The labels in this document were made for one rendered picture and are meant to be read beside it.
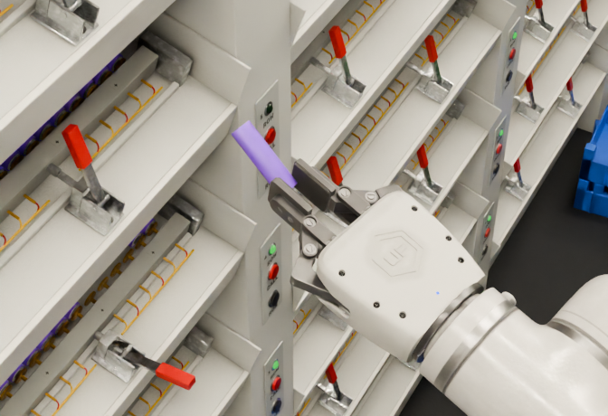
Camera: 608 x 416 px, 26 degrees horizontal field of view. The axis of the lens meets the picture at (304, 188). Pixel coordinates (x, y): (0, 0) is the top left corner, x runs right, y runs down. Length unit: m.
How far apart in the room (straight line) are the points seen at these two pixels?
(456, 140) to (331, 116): 0.57
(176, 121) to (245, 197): 0.15
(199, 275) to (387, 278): 0.35
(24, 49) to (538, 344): 0.42
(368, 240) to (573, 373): 0.18
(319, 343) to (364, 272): 0.75
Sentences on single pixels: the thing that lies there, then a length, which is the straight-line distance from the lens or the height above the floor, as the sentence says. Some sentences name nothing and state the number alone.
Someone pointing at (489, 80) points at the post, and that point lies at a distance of 1.97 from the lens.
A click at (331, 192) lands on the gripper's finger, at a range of 1.02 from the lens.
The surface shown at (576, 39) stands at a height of 0.37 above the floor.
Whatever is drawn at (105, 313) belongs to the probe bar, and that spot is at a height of 0.97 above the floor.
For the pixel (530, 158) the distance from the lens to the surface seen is 2.55.
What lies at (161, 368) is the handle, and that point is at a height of 0.96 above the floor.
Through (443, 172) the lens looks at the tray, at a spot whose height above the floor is 0.56.
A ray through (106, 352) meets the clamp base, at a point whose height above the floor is 0.96.
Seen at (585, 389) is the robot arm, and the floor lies 1.14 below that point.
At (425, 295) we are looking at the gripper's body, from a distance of 0.97.
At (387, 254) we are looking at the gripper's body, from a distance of 0.98.
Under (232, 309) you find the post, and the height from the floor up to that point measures 0.83.
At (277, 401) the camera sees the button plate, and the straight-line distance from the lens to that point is 1.56.
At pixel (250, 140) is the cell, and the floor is 1.20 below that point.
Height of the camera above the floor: 1.88
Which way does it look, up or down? 44 degrees down
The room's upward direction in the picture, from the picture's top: straight up
